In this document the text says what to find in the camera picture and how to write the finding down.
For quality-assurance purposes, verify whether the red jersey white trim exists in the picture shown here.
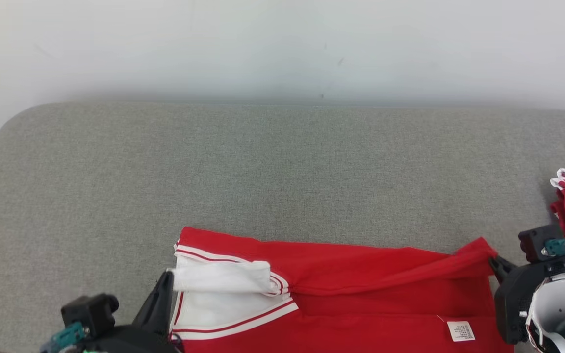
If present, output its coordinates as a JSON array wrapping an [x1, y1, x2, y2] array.
[[167, 226, 514, 353]]

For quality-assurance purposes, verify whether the white red wire bundle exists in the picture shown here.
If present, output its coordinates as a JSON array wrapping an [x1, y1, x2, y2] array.
[[519, 277, 565, 353]]

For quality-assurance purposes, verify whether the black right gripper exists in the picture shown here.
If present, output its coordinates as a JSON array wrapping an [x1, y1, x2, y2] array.
[[488, 255, 565, 345]]

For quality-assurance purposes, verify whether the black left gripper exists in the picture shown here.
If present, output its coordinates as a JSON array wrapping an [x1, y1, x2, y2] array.
[[83, 270, 185, 353]]

